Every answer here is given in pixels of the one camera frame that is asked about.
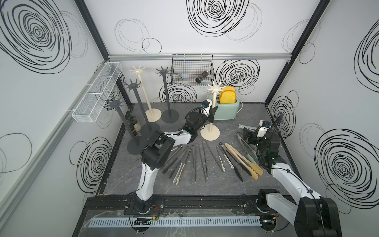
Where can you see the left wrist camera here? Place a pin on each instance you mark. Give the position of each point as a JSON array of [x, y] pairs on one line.
[[206, 103]]

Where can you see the white wire wall basket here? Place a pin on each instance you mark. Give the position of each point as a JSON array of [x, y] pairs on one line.
[[100, 88]]

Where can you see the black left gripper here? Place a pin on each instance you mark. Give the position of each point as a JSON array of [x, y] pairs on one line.
[[208, 117]]

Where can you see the grey cable duct strip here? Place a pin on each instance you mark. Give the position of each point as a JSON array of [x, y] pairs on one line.
[[213, 221]]

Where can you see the dark grey rack stand front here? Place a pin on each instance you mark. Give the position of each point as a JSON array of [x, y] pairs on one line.
[[137, 143]]

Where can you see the black nylon tongs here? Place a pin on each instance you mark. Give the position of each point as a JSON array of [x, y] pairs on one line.
[[230, 158]]

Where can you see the yellow sponge toast slice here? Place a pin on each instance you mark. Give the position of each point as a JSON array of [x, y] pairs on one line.
[[228, 95]]

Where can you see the dark grey rack stand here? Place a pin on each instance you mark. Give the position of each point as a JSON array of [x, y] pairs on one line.
[[170, 115], [149, 127], [137, 143]]

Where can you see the black wire wall basket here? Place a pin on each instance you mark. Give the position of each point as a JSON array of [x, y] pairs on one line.
[[186, 67]]

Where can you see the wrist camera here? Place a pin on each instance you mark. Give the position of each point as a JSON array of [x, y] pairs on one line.
[[264, 126], [206, 103]]

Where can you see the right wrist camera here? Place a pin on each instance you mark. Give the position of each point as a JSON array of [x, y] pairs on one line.
[[264, 126]]

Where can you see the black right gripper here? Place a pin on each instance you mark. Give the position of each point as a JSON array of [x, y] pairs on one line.
[[253, 135]]

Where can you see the small glass jar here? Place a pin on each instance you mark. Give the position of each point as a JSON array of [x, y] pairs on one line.
[[134, 125]]

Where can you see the dark grey rack stand middle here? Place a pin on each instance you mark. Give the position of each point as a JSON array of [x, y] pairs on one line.
[[149, 127]]

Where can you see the slim black tongs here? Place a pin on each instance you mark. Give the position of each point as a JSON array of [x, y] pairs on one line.
[[211, 164]]

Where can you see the small steel tongs white tip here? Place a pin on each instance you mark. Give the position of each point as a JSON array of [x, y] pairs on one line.
[[223, 157]]

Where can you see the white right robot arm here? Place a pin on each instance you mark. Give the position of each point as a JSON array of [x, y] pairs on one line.
[[311, 214]]

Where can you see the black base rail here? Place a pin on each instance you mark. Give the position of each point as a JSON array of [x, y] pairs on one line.
[[161, 204]]

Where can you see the green ringed steel tongs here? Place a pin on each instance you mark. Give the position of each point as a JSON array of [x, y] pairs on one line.
[[250, 152]]

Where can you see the tall cream utensil rack stand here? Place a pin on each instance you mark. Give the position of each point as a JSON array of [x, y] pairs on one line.
[[153, 114]]

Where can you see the dark grey rack stand back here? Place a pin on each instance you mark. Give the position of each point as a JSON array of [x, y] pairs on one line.
[[170, 115]]

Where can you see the white handled slotted steel tongs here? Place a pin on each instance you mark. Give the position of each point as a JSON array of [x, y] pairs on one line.
[[251, 128]]

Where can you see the wooden bamboo tongs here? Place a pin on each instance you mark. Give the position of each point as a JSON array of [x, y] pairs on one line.
[[252, 169]]

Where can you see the black pepper grinder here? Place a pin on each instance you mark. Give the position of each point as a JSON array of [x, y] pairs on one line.
[[201, 77]]

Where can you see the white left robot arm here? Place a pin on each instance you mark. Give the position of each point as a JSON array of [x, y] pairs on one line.
[[159, 147]]

